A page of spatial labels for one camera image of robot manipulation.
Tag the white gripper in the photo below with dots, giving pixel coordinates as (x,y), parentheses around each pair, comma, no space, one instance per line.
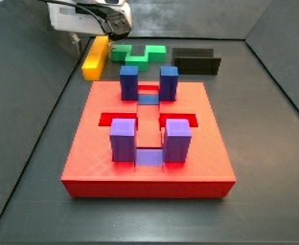
(98,17)

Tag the yellow rectangular block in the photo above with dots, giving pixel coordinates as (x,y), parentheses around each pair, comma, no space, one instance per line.
(94,62)

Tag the red board base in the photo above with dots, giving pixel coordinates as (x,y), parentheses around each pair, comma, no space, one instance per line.
(92,175)

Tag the green zigzag block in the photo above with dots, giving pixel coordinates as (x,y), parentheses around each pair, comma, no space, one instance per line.
(154,54)

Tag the dark blue U block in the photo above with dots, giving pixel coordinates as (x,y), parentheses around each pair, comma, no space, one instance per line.
(148,93)

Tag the purple U block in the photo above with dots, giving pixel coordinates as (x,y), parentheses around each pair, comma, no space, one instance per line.
(147,145)

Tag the black angled bracket holder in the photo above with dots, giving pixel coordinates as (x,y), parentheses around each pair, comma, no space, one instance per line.
(195,61)

